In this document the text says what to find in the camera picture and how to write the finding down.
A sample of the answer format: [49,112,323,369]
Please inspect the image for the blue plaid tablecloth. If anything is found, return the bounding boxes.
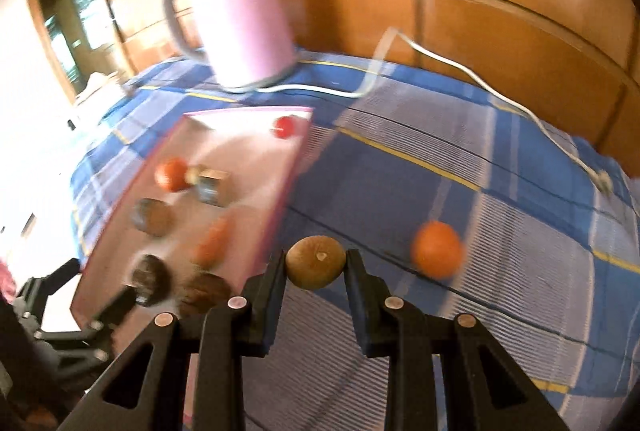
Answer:
[70,46,640,431]

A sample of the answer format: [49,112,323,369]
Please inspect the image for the orange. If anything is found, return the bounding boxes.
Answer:
[154,157,192,192]
[411,221,466,281]

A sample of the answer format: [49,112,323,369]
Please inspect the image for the patterned tissue box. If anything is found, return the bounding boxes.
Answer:
[75,71,126,106]

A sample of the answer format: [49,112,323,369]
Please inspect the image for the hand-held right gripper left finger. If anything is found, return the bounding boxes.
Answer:
[59,252,288,431]

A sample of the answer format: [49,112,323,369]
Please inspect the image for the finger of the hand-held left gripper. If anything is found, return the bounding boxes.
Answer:
[37,286,139,364]
[17,258,82,327]

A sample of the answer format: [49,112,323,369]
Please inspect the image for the wooden-framed glass door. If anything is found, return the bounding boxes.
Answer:
[25,0,131,99]

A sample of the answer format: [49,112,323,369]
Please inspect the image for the pink electric kettle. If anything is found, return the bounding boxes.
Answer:
[162,0,296,92]

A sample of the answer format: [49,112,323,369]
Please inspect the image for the orange carrot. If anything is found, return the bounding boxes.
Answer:
[192,217,233,268]

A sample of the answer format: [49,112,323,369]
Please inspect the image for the dark brown avocado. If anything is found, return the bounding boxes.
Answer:
[129,254,172,307]
[177,272,232,317]

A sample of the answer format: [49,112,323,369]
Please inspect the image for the pink-edged white tray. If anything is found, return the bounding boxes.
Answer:
[70,107,315,327]

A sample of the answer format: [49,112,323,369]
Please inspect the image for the brown kiwi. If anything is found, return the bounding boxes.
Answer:
[285,235,347,289]

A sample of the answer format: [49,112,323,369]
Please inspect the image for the white power cord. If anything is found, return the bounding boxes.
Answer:
[250,27,613,194]

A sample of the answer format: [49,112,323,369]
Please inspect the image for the red tomato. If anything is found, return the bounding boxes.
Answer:
[272,115,297,140]

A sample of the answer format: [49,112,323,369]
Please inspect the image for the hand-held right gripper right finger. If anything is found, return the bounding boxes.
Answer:
[345,249,571,431]

